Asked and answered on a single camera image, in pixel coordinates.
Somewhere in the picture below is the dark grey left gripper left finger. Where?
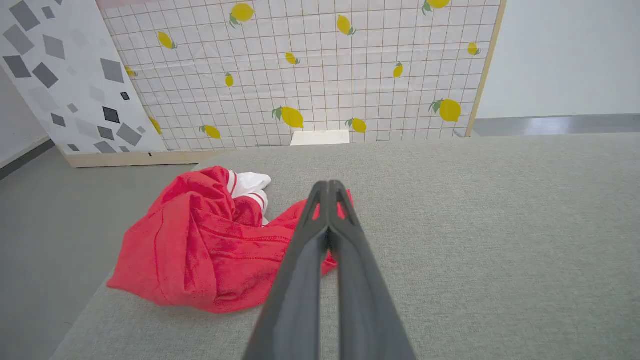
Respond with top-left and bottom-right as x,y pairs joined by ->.
243,181 -> 330,360

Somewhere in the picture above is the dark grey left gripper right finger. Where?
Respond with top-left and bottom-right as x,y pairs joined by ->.
328,180 -> 417,360

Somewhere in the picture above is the red shirt with white sleeves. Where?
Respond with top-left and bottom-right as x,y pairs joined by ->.
106,166 -> 355,315

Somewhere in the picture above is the grey fabric sofa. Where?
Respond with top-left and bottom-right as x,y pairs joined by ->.
50,132 -> 640,360

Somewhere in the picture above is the white rectangular box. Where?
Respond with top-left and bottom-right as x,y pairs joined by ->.
290,129 -> 351,147

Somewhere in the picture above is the lemon print grid panel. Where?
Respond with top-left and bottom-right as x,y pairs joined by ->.
96,0 -> 507,152

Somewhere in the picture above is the grey diamond print panel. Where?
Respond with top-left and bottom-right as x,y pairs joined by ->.
0,0 -> 211,169

